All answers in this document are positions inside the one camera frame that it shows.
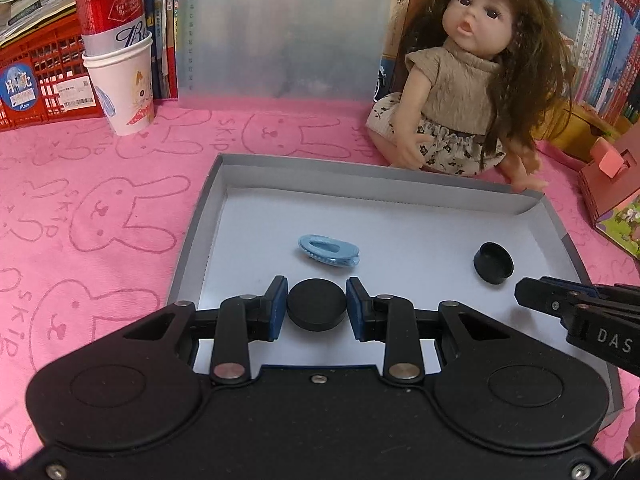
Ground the row of colourful books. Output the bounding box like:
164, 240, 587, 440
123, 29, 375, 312
550, 0, 640, 121

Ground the triangular toy house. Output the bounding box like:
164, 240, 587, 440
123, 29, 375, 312
577, 130, 640, 261

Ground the red drink can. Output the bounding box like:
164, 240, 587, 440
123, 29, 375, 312
75, 0, 151, 56

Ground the grey cardboard box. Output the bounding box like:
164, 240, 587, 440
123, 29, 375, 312
165, 154, 626, 418

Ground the large blue plastic clip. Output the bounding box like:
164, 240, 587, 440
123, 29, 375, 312
298, 235, 361, 268

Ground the black round lid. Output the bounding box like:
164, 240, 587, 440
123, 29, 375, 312
472, 242, 515, 287
286, 279, 348, 332

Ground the brown-haired doll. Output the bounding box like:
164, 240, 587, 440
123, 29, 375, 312
366, 0, 581, 196

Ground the pink bunny print cloth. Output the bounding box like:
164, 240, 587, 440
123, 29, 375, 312
0, 95, 640, 466

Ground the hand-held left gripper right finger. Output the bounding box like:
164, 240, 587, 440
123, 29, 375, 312
345, 276, 506, 386

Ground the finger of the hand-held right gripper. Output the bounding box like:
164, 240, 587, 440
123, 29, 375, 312
515, 277, 601, 313
542, 276, 640, 293

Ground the red plastic basket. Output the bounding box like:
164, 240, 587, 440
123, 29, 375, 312
0, 7, 108, 131

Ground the white paper cup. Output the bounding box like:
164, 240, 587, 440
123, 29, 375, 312
82, 32, 156, 137

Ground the translucent plastic clipboard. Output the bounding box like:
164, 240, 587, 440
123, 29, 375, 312
175, 0, 396, 111

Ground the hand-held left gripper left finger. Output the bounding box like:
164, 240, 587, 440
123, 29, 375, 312
122, 275, 290, 386

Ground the row of blue books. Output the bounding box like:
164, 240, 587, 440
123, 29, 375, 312
137, 0, 180, 101

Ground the wooden shelf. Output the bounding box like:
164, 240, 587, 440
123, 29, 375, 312
540, 100, 631, 163

